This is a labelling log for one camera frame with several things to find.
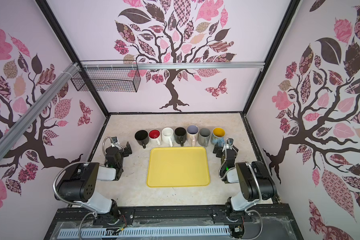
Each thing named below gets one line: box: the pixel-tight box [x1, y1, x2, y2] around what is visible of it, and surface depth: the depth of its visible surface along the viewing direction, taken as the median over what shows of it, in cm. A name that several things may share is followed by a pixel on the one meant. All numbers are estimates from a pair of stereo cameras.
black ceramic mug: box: [174, 127, 187, 147], surface depth 100 cm
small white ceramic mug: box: [148, 128, 161, 146], surface depth 100 cm
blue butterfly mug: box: [210, 127, 226, 147], surface depth 97 cm
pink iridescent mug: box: [186, 124, 200, 147], surface depth 98 cm
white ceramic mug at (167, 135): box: [161, 127, 175, 148], surface depth 100 cm
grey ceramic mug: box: [198, 127, 211, 148], surface depth 97 cm
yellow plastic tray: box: [146, 146, 211, 188], surface depth 95 cm
